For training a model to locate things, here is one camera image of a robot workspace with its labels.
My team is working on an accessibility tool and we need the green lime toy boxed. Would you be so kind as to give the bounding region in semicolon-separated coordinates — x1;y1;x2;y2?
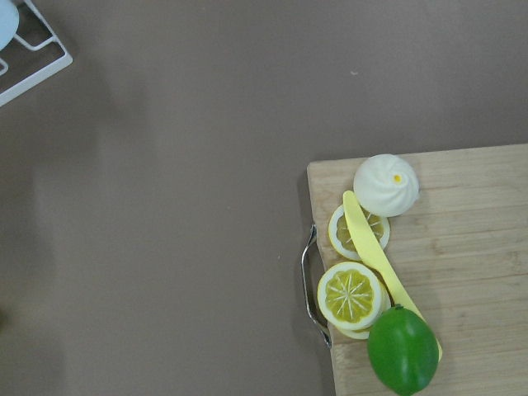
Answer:
367;305;440;395

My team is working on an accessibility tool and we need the lemon half toy lower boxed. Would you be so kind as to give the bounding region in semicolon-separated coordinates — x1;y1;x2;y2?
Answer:
317;262;391;340

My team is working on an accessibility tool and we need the light blue cup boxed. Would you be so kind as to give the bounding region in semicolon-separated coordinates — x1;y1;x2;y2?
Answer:
0;0;20;50

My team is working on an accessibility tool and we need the white steamed bun toy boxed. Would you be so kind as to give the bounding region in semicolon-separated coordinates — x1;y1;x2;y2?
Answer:
353;154;420;218

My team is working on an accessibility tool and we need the lemon slice toy upper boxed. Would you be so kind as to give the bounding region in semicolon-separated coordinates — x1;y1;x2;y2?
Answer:
328;205;390;262

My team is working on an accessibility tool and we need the yellow plastic toy knife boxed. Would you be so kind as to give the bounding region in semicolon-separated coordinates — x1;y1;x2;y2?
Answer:
342;190;444;361

